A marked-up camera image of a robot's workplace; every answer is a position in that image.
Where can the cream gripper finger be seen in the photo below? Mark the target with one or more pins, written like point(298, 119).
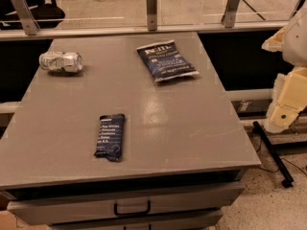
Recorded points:
point(289, 98)
point(275, 42)

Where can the silver green 7up can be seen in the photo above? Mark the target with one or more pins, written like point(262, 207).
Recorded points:
point(67, 62)

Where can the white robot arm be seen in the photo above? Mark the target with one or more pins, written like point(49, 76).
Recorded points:
point(295, 40)

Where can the black floor stand bar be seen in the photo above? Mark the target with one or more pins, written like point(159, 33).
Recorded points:
point(288, 180)

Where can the blue chip bag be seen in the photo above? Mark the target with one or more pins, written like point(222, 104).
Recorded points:
point(165, 62)

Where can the lower grey drawer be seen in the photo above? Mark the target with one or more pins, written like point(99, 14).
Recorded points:
point(191, 220)

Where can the dark blue snack bar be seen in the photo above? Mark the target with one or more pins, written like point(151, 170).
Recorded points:
point(109, 142)

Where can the black office chair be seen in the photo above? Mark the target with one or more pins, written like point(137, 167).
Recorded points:
point(45, 12)

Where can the right metal railing bracket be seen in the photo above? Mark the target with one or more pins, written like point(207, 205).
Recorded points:
point(229, 16)

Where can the metal railing bracket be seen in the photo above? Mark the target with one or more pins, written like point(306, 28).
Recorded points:
point(29, 25)
point(229, 16)
point(151, 6)

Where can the middle metal railing bracket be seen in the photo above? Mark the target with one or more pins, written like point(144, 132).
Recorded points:
point(151, 6)

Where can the left metal railing bracket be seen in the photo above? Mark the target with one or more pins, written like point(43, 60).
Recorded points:
point(29, 25)

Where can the grey drawer with black handle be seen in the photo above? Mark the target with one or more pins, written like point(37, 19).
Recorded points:
point(126, 204)

